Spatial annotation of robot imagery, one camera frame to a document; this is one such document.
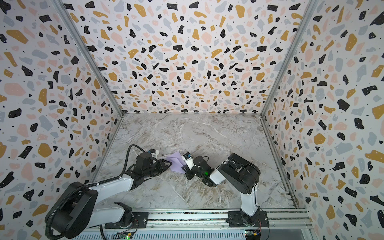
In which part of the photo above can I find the lilac square paper sheet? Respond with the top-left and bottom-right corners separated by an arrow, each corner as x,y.
166,151 -> 186,174

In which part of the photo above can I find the left aluminium corner post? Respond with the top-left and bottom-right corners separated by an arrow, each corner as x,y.
52,1 -> 124,118

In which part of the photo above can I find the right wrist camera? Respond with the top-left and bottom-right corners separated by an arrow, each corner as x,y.
182,152 -> 195,170

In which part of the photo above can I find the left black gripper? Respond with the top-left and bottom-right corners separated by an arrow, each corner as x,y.
142,158 -> 172,179

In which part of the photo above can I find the aluminium corner post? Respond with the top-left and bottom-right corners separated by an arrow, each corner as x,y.
52,1 -> 124,118
261,0 -> 319,119

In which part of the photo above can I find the left circuit board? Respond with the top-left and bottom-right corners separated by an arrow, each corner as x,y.
113,231 -> 135,240

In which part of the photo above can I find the left black corrugated cable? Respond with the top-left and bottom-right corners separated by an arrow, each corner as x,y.
44,144 -> 151,240

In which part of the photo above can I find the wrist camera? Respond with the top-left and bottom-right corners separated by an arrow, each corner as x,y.
182,152 -> 195,170
148,149 -> 160,158

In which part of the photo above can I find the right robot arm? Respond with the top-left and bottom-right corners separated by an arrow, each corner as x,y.
182,152 -> 261,217

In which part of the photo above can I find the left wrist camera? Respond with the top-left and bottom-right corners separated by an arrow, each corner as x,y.
148,149 -> 160,158

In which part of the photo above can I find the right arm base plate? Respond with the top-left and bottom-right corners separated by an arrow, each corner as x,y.
227,209 -> 270,228

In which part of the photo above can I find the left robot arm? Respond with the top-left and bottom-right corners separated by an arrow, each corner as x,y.
45,150 -> 172,240

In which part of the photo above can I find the right aluminium corner post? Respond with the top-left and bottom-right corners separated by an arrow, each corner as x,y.
261,0 -> 319,119

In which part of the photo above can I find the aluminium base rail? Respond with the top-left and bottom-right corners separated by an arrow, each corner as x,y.
65,208 -> 317,240

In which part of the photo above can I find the circuit board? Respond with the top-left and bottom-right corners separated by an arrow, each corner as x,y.
245,230 -> 261,240
113,231 -> 135,240

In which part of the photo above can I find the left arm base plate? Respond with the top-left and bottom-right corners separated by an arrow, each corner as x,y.
105,212 -> 149,230

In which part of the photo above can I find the right circuit board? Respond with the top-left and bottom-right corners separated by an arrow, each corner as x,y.
245,230 -> 261,240

